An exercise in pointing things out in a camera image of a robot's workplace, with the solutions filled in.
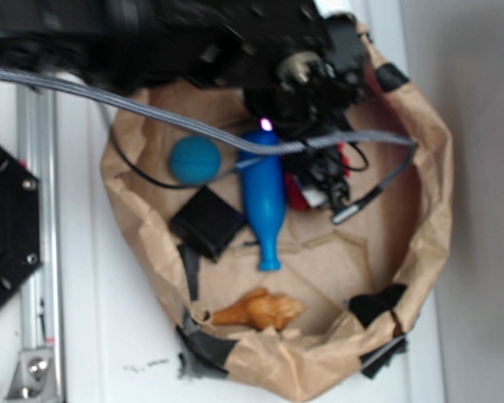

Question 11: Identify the aluminium extrusion rail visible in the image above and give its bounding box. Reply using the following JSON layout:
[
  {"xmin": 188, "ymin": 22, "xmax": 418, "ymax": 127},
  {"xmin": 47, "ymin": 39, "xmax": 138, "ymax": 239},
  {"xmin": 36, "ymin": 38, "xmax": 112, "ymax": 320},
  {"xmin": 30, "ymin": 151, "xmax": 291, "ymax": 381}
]
[{"xmin": 17, "ymin": 86, "xmax": 66, "ymax": 402}]

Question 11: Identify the white plastic tray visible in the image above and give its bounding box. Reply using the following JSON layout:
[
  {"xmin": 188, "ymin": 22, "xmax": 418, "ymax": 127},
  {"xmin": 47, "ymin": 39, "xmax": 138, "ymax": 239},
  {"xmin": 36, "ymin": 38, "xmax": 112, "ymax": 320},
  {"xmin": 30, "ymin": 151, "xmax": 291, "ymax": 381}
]
[{"xmin": 55, "ymin": 1, "xmax": 446, "ymax": 402}]

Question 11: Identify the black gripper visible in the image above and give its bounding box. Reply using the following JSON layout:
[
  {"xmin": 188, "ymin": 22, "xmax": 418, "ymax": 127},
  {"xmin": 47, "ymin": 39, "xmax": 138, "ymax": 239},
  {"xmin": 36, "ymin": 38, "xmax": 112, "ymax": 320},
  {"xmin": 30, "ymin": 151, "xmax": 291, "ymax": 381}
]
[{"xmin": 218, "ymin": 1, "xmax": 365, "ymax": 137}]

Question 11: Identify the brown paper bin liner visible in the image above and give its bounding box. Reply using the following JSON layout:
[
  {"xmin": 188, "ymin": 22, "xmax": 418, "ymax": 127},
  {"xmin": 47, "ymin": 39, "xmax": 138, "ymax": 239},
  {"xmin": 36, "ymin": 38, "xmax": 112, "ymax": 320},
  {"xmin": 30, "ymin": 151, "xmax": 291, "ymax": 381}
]
[{"xmin": 101, "ymin": 24, "xmax": 454, "ymax": 401}]

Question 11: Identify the metal corner bracket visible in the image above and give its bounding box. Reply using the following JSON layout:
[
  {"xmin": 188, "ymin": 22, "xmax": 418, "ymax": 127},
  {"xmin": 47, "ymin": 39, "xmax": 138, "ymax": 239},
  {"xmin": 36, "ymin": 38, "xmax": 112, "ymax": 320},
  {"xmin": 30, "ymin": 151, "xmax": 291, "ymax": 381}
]
[{"xmin": 4, "ymin": 348, "xmax": 57, "ymax": 402}]

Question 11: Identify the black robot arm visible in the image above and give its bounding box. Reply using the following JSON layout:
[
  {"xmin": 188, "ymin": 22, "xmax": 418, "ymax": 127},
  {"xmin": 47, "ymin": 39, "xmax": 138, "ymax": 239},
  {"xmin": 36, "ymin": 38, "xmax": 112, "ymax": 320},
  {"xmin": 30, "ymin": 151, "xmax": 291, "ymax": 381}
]
[{"xmin": 0, "ymin": 1, "xmax": 366, "ymax": 138}]

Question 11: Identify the red paper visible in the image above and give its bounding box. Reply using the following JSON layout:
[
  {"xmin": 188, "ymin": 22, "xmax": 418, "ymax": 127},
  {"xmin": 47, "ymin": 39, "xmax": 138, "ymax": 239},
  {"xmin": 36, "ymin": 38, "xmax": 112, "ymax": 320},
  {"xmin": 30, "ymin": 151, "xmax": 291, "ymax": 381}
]
[{"xmin": 282, "ymin": 146, "xmax": 350, "ymax": 211}]

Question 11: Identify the blue dimpled ball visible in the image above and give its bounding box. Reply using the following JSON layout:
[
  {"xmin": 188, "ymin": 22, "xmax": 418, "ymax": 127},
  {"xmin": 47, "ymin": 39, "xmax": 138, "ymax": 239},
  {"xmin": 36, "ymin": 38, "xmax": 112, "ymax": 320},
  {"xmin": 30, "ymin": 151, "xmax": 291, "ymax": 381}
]
[{"xmin": 169, "ymin": 136, "xmax": 222, "ymax": 184}]

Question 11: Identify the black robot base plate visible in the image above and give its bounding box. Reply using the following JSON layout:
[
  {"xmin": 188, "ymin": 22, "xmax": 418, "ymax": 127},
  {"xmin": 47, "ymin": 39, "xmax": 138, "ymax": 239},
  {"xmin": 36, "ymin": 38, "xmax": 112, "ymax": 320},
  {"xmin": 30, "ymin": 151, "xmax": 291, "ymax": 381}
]
[{"xmin": 0, "ymin": 145, "xmax": 41, "ymax": 310}]

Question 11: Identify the black square box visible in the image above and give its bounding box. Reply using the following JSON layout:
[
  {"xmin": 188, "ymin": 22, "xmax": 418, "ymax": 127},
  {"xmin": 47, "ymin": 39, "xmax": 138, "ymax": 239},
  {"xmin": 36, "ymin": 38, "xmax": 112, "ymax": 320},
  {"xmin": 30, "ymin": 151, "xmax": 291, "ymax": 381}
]
[{"xmin": 170, "ymin": 186, "xmax": 247, "ymax": 262}]

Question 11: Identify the grey braided cable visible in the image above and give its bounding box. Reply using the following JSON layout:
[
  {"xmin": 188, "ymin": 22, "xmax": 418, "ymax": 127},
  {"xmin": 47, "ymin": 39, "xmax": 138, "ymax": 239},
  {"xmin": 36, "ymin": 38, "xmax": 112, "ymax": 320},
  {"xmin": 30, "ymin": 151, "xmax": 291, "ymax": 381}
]
[{"xmin": 0, "ymin": 65, "xmax": 417, "ymax": 226}]

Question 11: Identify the brown conch seashell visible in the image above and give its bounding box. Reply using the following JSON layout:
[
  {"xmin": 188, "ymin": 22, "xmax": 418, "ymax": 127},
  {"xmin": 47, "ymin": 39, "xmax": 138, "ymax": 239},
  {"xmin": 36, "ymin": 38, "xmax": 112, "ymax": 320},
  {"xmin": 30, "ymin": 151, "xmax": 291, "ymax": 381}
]
[{"xmin": 211, "ymin": 288, "xmax": 307, "ymax": 331}]

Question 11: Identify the blue plastic bottle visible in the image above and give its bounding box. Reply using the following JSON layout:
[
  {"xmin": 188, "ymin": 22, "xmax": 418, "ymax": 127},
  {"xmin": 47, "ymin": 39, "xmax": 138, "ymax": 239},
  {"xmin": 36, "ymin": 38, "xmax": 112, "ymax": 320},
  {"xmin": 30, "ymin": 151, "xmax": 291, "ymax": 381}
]
[{"xmin": 239, "ymin": 151, "xmax": 286, "ymax": 271}]

